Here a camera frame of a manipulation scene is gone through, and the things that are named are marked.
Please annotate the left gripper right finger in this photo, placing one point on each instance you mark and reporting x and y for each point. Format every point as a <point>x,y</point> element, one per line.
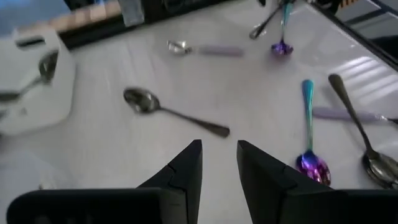
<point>273,196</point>

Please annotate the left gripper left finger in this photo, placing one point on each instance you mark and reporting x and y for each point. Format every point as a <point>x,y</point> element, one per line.
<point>183,186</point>

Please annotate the iridescent rainbow spoon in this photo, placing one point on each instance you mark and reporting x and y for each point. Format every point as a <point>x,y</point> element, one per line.
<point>312,168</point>
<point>281,49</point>

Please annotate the silver metal spoon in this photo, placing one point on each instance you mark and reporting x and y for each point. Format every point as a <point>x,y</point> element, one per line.
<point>141,100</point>

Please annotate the black spoon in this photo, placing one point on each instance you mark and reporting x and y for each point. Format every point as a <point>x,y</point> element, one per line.
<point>381,168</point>
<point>48,67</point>
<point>255,32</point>

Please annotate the white plastic bin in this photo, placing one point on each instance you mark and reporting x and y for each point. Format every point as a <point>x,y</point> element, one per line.
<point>53,105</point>

